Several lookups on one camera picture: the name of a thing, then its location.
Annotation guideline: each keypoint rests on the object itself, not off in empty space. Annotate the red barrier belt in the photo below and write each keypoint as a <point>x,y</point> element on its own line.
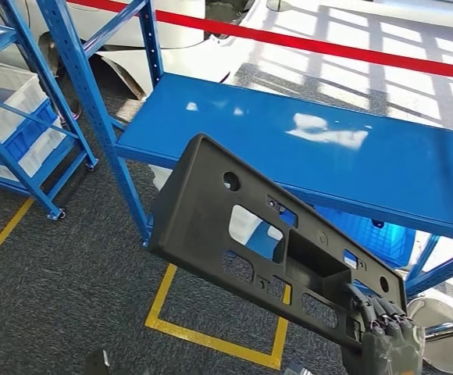
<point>289,40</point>

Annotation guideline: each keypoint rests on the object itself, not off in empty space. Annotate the yellow floor tape square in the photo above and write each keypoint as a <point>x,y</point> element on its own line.
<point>211,341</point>

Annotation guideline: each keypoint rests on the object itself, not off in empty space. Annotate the small blue plastic bin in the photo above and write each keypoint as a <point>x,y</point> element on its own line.
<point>35,137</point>

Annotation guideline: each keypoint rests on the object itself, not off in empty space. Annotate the black-topped chrome belt stanchion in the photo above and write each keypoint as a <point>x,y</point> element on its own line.
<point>445,357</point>

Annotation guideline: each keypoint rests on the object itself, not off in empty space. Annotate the large blue plastic bin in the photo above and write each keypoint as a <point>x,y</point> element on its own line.
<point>367,238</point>

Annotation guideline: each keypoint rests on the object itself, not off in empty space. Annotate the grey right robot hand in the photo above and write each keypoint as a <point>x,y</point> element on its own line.
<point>386,347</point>

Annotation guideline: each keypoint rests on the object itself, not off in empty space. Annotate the black plastic bracket part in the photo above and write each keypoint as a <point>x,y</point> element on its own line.
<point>195,207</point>

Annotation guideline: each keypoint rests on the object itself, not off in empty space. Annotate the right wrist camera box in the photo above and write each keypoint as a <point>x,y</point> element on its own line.
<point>299,370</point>

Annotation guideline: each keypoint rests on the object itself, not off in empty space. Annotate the small white plastic bin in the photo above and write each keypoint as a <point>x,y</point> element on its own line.
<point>19,88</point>
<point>43,152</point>

